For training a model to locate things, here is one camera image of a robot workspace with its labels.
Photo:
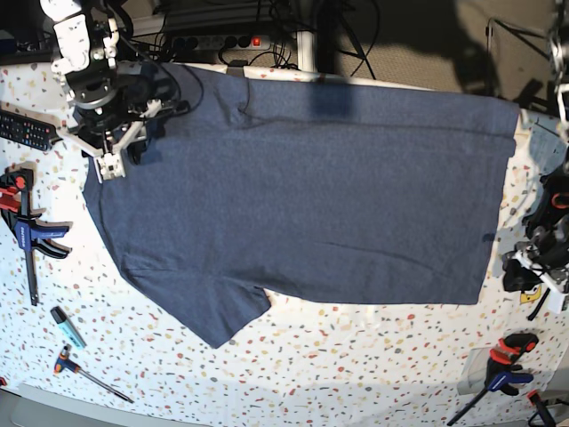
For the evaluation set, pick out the red clamp at table edge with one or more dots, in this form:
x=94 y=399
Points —
x=542 y=415

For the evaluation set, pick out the black thin stick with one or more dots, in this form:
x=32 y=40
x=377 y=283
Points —
x=537 y=309

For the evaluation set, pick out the blue-grey T-shirt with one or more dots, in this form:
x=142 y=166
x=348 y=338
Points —
x=325 y=192

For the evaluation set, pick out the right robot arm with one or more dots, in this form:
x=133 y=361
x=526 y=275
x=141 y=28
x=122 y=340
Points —
x=91 y=37

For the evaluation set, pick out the orange blue T-handle screwdriver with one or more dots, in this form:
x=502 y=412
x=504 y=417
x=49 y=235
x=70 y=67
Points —
x=65 y=363

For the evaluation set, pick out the black table clip mount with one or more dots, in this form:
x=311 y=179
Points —
x=236 y=68

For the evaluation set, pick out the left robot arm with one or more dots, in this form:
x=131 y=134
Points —
x=558 y=54

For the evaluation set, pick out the black TV remote control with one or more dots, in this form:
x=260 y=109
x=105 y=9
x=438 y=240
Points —
x=27 y=131

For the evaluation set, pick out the yellow cartoon sticker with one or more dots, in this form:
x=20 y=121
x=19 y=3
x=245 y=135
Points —
x=532 y=295

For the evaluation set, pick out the black game controller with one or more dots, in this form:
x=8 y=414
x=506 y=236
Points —
x=553 y=204

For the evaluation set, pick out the small blue red bar clamp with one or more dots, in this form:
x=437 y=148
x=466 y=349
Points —
x=502 y=369

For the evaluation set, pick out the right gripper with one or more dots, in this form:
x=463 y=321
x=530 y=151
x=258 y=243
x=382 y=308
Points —
x=117 y=117

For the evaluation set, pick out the large blue red bar clamp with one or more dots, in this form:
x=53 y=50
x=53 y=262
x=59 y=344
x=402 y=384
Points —
x=31 y=234

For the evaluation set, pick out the teal highlighter marker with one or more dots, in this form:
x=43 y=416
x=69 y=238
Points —
x=67 y=328

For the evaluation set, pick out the white power strip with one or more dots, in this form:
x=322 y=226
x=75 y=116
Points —
x=215 y=42

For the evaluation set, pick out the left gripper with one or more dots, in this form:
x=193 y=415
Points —
x=541 y=260

